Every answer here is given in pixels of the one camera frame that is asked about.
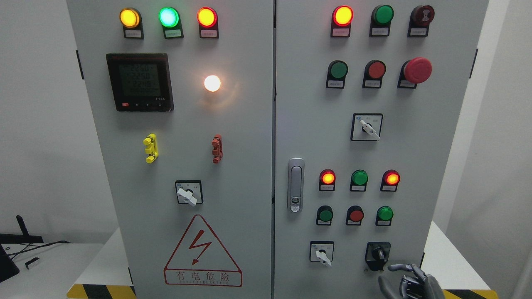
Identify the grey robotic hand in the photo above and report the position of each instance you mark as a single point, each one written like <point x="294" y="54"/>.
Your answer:
<point x="421" y="286"/>

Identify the black rotary knob switch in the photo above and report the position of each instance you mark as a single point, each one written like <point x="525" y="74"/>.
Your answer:
<point x="376" y="255"/>

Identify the green push button lower right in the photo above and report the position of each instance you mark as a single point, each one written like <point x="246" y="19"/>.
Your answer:
<point x="384" y="216"/>

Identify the green push button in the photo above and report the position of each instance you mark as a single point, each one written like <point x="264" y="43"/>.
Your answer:
<point x="324" y="215"/>
<point x="336" y="74"/>
<point x="384" y="216"/>

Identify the red push button lower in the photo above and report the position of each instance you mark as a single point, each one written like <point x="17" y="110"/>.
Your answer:
<point x="354" y="216"/>

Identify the red push button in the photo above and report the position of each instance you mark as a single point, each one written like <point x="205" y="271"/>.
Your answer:
<point x="354" y="216"/>
<point x="373" y="74"/>

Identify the red indicator middle right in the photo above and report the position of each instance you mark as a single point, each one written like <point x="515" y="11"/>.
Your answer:
<point x="390" y="181"/>

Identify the green push button lower left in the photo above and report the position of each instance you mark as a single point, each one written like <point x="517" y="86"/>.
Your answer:
<point x="324" y="215"/>

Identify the green indicator middle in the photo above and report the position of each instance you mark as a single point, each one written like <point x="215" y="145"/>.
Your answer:
<point x="359" y="180"/>

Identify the red lit indicator middle left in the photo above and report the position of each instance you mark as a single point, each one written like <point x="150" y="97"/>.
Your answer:
<point x="327" y="180"/>

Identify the red lit indicator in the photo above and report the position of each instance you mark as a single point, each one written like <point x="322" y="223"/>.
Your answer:
<point x="327" y="180"/>
<point x="341" y="20"/>

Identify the grey right cabinet door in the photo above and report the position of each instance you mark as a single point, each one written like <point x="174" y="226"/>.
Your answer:
<point x="314" y="122"/>

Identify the grey cabinet door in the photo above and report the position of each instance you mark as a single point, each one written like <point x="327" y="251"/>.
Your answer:
<point x="314" y="122"/>
<point x="237" y="192"/>

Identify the red emergency stop button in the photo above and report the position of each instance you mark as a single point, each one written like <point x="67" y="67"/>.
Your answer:
<point x="414" y="72"/>

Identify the red push button upper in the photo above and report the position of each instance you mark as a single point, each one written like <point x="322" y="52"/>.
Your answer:
<point x="373" y="74"/>

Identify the red electrical warning sticker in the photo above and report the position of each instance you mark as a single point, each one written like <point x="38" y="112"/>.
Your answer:
<point x="201" y="259"/>

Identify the green push button upper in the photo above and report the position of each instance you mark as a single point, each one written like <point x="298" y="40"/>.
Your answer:
<point x="336" y="74"/>

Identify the red terminal connector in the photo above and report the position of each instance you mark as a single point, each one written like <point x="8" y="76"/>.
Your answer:
<point x="217" y="150"/>

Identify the dark red buzzer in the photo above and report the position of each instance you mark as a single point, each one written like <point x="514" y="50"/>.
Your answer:
<point x="420" y="19"/>

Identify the green indicator top right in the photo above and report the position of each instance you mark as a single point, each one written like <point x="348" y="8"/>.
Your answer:
<point x="381" y="18"/>

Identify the red lit indicator top right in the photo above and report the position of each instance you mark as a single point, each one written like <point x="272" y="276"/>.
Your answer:
<point x="341" y="20"/>

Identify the white glowing indicator light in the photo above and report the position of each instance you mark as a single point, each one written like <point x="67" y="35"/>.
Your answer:
<point x="212" y="83"/>

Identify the yellow terminal connector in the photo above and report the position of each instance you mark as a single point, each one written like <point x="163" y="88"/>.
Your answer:
<point x="151" y="148"/>

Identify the grey left cabinet door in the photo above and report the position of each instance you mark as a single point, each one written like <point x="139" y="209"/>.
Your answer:
<point x="237" y="192"/>

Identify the red indicator light top left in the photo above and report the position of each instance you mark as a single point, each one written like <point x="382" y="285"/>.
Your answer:
<point x="207" y="19"/>

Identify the black digital power meter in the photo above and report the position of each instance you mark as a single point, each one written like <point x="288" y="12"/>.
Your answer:
<point x="140" y="82"/>

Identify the green indicator light top left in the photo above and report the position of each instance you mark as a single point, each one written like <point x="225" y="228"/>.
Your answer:
<point x="171" y="23"/>

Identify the small black white clip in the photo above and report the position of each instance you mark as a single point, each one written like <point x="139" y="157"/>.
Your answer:
<point x="32" y="263"/>

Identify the yellow indicator light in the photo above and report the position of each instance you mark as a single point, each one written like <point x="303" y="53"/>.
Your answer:
<point x="131" y="23"/>

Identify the black monitor corner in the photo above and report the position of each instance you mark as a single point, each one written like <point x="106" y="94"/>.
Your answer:
<point x="8" y="269"/>

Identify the black device with antenna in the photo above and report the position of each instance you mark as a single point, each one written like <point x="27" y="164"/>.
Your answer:
<point x="24" y="237"/>

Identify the white selector switch lower right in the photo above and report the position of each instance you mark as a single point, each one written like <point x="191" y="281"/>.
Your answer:
<point x="322" y="252"/>

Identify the white selector switch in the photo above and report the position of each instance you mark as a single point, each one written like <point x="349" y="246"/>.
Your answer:
<point x="366" y="127"/>
<point x="322" y="252"/>

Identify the white selector switch upper right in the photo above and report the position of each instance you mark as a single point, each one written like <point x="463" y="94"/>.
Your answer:
<point x="366" y="127"/>

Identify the silver door lock handle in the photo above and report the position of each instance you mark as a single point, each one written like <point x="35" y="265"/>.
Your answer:
<point x="295" y="184"/>

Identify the white selector switch left door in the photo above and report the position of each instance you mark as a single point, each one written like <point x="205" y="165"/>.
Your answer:
<point x="189" y="192"/>

